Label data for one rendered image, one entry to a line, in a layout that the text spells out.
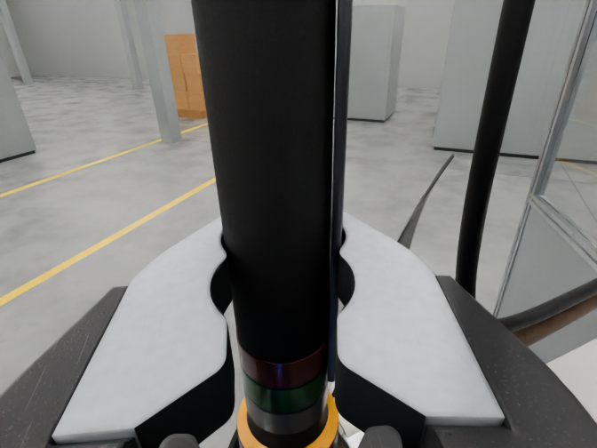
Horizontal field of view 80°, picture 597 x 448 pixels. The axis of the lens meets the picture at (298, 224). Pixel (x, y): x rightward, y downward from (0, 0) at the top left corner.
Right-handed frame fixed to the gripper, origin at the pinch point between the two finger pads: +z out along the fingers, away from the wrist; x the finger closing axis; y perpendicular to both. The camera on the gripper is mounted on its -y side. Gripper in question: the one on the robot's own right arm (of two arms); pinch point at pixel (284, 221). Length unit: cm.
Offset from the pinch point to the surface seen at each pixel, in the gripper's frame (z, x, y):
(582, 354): 17.8, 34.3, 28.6
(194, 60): 782, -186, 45
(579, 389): 14.4, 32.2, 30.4
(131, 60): 1276, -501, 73
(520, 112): 454, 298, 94
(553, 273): 83, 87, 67
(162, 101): 577, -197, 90
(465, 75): 486, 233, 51
